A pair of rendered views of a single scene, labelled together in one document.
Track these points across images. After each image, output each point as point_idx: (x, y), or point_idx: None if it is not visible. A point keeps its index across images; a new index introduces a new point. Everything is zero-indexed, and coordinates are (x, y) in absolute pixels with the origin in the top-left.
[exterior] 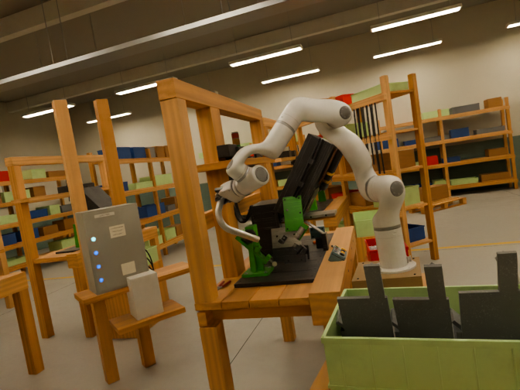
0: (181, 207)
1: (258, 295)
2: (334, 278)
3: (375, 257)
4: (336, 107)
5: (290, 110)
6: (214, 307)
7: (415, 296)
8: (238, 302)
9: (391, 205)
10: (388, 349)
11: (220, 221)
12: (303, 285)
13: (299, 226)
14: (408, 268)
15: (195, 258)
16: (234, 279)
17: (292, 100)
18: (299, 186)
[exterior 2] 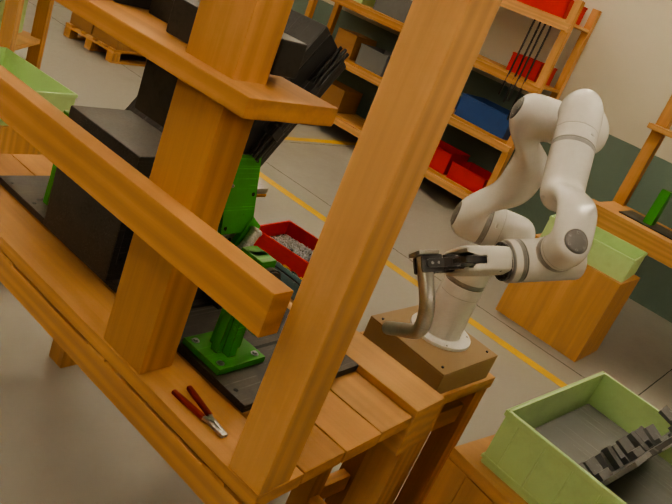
0: (355, 283)
1: (337, 430)
2: (384, 359)
3: None
4: (607, 133)
5: (600, 125)
6: (290, 487)
7: (549, 403)
8: (330, 461)
9: None
10: None
11: (431, 323)
12: (351, 380)
13: (245, 224)
14: (468, 338)
15: (313, 398)
16: (181, 377)
17: (599, 101)
18: (276, 139)
